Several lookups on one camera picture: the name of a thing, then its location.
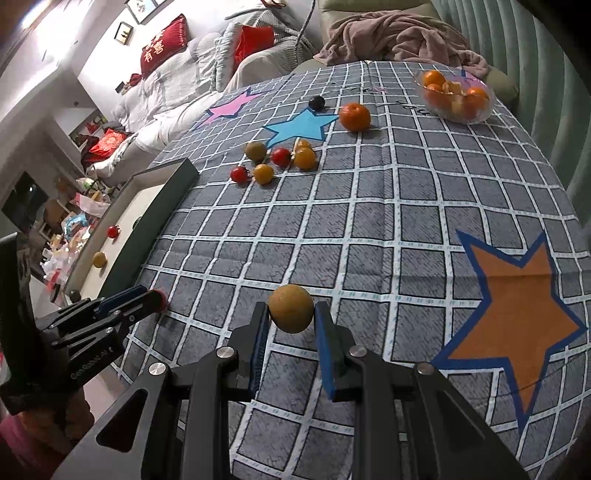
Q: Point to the green curtain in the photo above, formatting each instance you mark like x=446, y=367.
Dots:
x=531, y=46

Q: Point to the red printed pillow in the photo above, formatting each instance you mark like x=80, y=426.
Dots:
x=164, y=44

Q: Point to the dark rimmed white tray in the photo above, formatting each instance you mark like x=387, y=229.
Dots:
x=138, y=198

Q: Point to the pink blanket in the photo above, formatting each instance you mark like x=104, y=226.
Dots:
x=401, y=37

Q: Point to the brown kiwi fruit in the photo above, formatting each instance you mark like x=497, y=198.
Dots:
x=291, y=308

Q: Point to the dark screen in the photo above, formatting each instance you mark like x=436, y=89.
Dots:
x=21, y=198

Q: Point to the person's left forearm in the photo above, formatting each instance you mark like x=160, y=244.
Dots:
x=18, y=450

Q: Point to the green brown cherry tomato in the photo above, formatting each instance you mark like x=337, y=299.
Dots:
x=255, y=152

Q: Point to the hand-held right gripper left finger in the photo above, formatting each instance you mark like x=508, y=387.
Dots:
x=258, y=350

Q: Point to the green leather armchair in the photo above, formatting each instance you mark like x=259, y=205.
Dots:
x=351, y=5

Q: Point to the glass bowl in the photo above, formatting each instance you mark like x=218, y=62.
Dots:
x=455, y=113

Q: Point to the peeled mandarin orange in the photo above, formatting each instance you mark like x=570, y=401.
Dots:
x=455, y=87

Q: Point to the dark small fruit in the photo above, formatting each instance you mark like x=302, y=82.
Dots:
x=74, y=293

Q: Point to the yellow brown cherry tomato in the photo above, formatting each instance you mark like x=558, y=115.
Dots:
x=99, y=260

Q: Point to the pile of household clutter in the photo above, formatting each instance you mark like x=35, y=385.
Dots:
x=69, y=240

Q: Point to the person's left hand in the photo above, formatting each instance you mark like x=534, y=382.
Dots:
x=69, y=415

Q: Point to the red cherry tomato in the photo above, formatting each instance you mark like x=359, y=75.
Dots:
x=280, y=157
x=112, y=231
x=159, y=298
x=239, y=174

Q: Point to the plain red pillow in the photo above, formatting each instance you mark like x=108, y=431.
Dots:
x=251, y=46

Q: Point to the small wall frame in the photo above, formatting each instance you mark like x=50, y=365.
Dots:
x=123, y=31

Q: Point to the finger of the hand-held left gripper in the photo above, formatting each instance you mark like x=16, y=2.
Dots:
x=134, y=314
x=122, y=296

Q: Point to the dark plum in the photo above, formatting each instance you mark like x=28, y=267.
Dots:
x=316, y=103

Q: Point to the orange cherry tomato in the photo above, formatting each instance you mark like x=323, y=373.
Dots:
x=264, y=174
x=304, y=158
x=302, y=143

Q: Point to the red patterned cushion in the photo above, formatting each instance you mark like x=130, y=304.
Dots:
x=108, y=144

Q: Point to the wall shelf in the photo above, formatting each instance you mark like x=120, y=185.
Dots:
x=90, y=131

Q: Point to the thin dark pole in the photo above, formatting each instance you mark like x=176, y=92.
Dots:
x=308, y=18

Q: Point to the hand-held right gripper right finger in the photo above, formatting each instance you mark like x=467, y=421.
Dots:
x=325, y=353

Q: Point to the grey striped pillow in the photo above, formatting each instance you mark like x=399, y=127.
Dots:
x=224, y=55

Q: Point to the white covered sofa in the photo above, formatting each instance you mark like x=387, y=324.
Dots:
x=184, y=81

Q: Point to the wall picture frame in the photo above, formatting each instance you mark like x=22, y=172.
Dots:
x=138, y=9

